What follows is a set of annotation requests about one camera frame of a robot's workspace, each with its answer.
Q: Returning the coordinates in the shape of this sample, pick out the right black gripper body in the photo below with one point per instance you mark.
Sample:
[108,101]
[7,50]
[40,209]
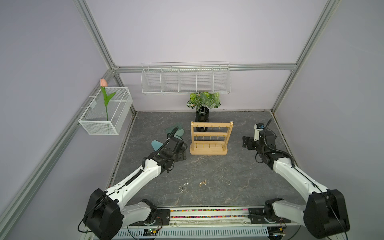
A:
[252,144]

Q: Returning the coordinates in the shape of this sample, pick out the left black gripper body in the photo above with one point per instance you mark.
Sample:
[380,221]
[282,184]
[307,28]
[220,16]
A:
[179,156]

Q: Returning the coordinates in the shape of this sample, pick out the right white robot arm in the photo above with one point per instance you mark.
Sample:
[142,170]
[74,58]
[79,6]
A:
[324,213]

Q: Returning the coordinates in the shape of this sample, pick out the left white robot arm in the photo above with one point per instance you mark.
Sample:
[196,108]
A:
[120,194]

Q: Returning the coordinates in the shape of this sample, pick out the wooden jewelry display stand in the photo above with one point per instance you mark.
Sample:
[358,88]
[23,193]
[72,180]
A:
[210,139]

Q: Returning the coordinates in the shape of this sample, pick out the teal small shovel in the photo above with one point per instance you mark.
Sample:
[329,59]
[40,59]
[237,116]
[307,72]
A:
[156,145]

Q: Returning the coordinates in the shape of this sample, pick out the potted green plant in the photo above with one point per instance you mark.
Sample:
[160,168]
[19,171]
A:
[202,103]

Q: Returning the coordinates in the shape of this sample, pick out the pink artificial tulip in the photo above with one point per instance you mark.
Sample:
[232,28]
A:
[107,98]

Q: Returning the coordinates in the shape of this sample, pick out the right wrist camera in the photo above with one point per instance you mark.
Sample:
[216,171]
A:
[258,129]

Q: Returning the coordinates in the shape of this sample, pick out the white wire wall shelf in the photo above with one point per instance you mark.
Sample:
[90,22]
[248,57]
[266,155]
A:
[186,77]

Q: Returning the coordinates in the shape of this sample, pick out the white mesh wall basket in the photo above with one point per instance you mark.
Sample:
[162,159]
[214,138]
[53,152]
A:
[93,117]

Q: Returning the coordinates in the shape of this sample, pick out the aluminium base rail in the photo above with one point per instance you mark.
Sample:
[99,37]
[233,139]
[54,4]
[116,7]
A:
[210,213]

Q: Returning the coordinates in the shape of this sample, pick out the white slotted cable duct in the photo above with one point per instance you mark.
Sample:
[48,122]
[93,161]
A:
[192,233]

